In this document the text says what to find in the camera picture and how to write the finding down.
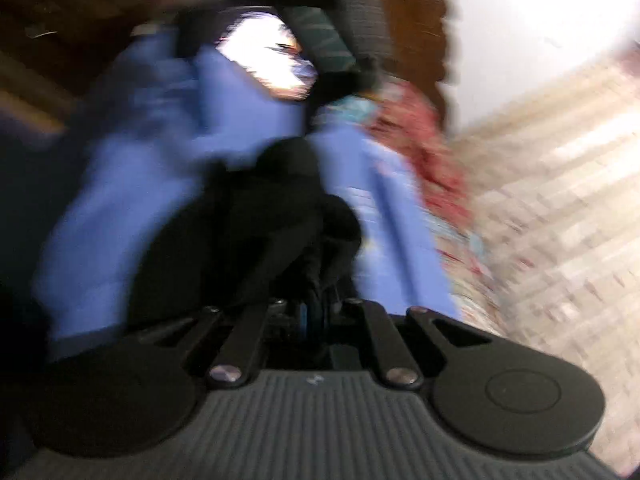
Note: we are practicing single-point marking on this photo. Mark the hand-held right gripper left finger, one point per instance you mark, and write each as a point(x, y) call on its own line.
point(301, 321)

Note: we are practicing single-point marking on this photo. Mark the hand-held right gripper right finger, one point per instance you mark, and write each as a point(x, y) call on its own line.
point(320, 318)

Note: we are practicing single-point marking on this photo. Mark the black pants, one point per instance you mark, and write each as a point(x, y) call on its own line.
point(250, 220)

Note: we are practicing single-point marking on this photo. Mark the red patchwork quilt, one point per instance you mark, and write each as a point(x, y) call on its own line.
point(425, 150)

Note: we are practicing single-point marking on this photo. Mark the blue patterned bedsheet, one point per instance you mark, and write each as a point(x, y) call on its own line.
point(125, 185)

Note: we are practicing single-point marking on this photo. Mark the beige leaf print curtain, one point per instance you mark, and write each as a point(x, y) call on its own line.
point(560, 210)

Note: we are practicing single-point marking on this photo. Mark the smartphone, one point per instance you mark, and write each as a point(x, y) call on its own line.
point(270, 55)

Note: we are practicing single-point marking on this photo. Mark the carved wooden headboard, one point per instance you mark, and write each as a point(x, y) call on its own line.
point(415, 20)

